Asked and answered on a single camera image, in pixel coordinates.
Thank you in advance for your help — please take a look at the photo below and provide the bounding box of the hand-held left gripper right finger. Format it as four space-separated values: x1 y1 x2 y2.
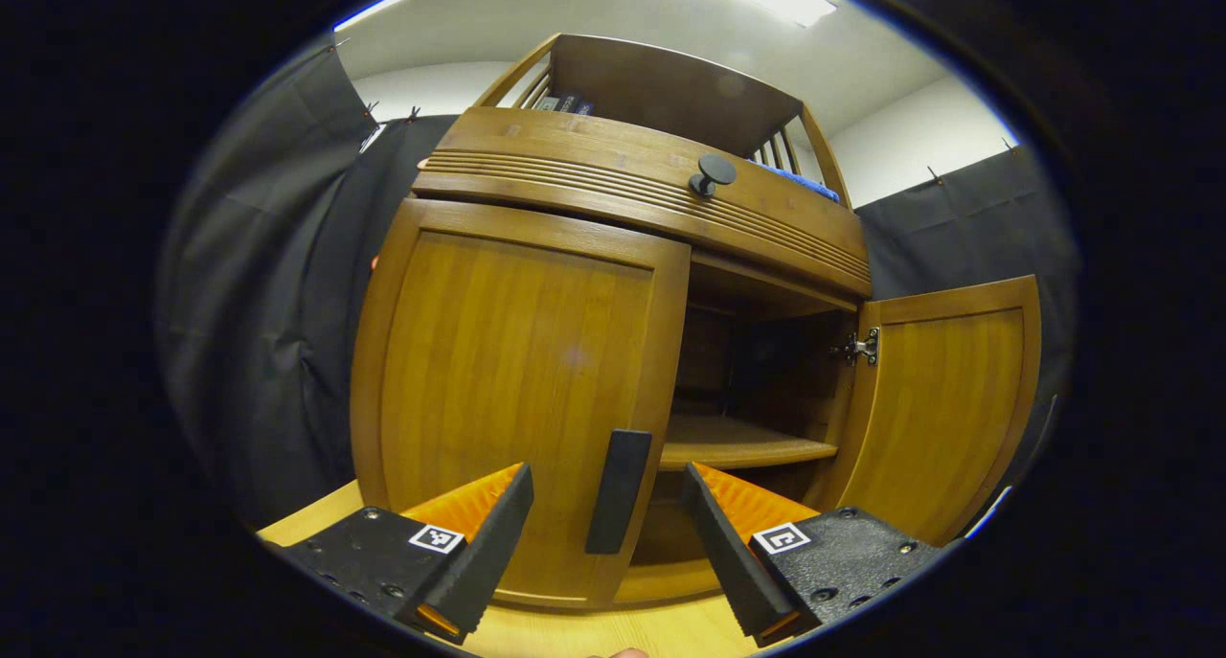
682 463 962 647

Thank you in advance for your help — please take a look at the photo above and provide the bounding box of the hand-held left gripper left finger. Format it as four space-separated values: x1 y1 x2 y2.
263 464 535 645

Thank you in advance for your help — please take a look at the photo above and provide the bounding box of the wooden double-door shoe cabinet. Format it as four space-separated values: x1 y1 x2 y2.
350 34 874 609

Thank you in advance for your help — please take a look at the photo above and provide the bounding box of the black backdrop cloth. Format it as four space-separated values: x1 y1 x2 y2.
158 40 1083 530

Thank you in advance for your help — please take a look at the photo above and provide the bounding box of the blue towel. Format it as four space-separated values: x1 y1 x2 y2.
747 158 841 204

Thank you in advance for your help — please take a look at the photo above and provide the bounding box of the wooden drawer with black knob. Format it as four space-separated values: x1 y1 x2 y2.
412 107 873 300

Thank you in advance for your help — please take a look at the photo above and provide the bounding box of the small ceiling light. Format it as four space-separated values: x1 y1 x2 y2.
333 0 413 33

